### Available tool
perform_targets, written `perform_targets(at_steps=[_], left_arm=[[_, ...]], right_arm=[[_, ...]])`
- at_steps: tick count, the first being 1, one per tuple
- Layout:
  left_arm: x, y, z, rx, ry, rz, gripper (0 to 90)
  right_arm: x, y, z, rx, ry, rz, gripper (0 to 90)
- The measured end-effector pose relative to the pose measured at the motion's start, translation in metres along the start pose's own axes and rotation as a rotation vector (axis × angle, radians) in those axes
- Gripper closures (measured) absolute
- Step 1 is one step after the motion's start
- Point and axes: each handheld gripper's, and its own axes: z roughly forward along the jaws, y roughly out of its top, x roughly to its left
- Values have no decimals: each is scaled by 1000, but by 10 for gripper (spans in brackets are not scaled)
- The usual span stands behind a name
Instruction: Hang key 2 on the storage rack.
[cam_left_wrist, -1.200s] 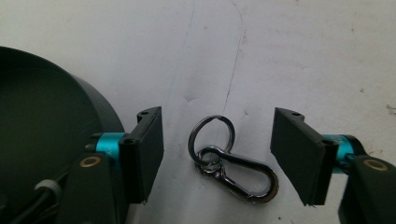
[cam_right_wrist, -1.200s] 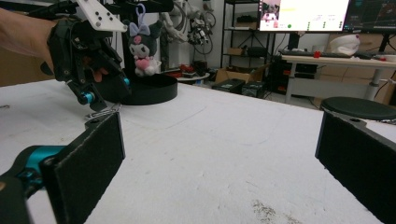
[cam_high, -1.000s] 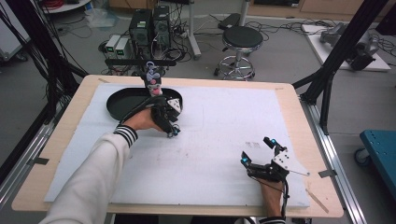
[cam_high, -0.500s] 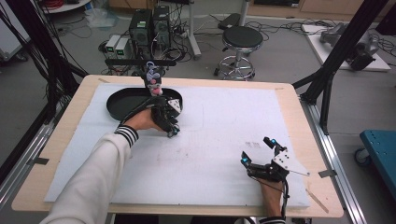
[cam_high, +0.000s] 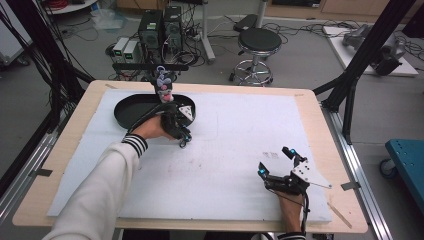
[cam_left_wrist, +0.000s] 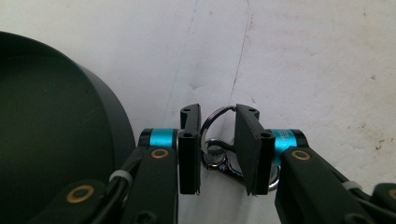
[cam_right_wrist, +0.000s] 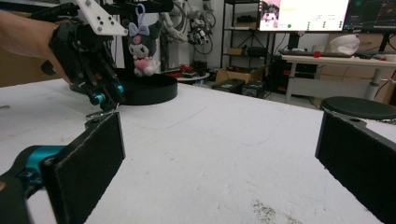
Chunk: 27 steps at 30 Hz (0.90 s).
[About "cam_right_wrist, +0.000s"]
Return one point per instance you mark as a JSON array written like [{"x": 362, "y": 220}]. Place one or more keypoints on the flat black device box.
[{"x": 229, "y": 85}]

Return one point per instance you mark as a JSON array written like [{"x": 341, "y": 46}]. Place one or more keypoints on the white cap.
[{"x": 345, "y": 45}]

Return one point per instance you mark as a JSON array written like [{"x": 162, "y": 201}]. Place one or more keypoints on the black equipment case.
[{"x": 278, "y": 76}]

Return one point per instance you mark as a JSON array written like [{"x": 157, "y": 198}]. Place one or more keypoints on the small plush toy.
[{"x": 141, "y": 46}]

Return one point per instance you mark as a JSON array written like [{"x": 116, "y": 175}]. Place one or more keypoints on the black shelf rack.
[{"x": 243, "y": 28}]

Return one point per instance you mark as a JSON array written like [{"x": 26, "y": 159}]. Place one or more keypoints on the black keyboard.
[{"x": 299, "y": 53}]

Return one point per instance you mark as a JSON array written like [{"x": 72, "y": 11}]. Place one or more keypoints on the black oval tray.
[{"x": 149, "y": 90}]

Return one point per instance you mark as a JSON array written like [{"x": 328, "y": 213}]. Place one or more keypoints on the bright computer monitor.
[{"x": 305, "y": 15}]

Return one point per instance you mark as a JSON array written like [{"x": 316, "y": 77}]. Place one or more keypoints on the open cardboard box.
[{"x": 239, "y": 74}]

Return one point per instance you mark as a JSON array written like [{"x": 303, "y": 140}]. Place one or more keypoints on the red cup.
[{"x": 317, "y": 54}]

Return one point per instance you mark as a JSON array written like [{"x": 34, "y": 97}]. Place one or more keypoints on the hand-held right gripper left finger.
[{"x": 84, "y": 168}]

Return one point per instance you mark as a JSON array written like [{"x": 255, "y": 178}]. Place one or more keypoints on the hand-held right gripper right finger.
[{"x": 358, "y": 158}]

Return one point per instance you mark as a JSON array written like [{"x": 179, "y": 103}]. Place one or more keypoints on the brown board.
[{"x": 21, "y": 70}]

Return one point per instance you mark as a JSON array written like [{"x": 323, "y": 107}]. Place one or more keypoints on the small round table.
[{"x": 193, "y": 77}]

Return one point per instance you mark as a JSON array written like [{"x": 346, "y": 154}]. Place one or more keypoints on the black computer box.
[{"x": 254, "y": 89}]

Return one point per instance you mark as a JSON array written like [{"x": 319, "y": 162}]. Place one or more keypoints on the black round stool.
[{"x": 358, "y": 107}]

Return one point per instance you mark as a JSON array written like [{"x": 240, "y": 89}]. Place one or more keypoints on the light wooden desk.
[{"x": 342, "y": 62}]

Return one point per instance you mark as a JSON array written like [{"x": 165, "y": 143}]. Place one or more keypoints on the dark computer monitor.
[{"x": 372, "y": 14}]

